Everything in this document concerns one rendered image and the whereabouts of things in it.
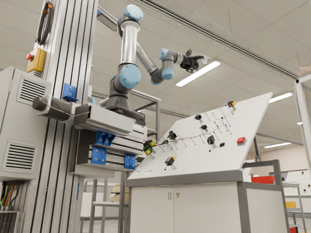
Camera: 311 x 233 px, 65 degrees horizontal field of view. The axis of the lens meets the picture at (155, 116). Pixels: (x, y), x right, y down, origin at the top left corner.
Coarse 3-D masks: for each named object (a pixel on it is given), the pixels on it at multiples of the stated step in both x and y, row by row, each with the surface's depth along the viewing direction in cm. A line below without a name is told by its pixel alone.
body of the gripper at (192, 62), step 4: (184, 56) 159; (192, 56) 163; (184, 60) 158; (188, 60) 163; (192, 60) 161; (196, 60) 164; (180, 64) 161; (184, 64) 158; (188, 64) 160; (192, 64) 159; (196, 64) 161; (184, 68) 162; (188, 68) 162; (192, 68) 164; (196, 68) 163; (192, 72) 166
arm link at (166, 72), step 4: (164, 60) 153; (168, 60) 152; (172, 60) 153; (164, 64) 152; (168, 64) 151; (172, 64) 152; (160, 68) 156; (164, 68) 151; (168, 68) 150; (172, 68) 151; (160, 72) 155; (164, 72) 150; (168, 72) 149; (172, 72) 150; (160, 76) 156; (164, 76) 151; (168, 76) 151; (172, 76) 151
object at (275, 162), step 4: (260, 156) 205; (256, 160) 206; (260, 160) 203; (268, 160) 197; (272, 160) 195; (276, 160) 192; (244, 164) 212; (248, 164) 209; (252, 164) 206; (256, 164) 204; (260, 164) 201; (264, 164) 199; (268, 164) 196; (272, 164) 194; (276, 164) 192; (276, 168) 191; (276, 172) 190; (280, 172) 191; (276, 176) 190; (280, 176) 189; (276, 180) 189; (280, 180) 188; (276, 184) 188; (280, 184) 186
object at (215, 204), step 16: (176, 192) 188; (192, 192) 177; (208, 192) 167; (224, 192) 158; (176, 208) 185; (192, 208) 174; (208, 208) 164; (224, 208) 156; (176, 224) 181; (192, 224) 171; (208, 224) 162; (224, 224) 153; (240, 224) 146
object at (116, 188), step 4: (116, 184) 260; (112, 188) 257; (116, 188) 253; (128, 188) 248; (112, 192) 255; (116, 192) 250; (128, 192) 248; (112, 196) 249; (116, 196) 245; (124, 196) 242; (128, 196) 245; (112, 200) 248; (116, 200) 243; (124, 200) 241; (128, 200) 244
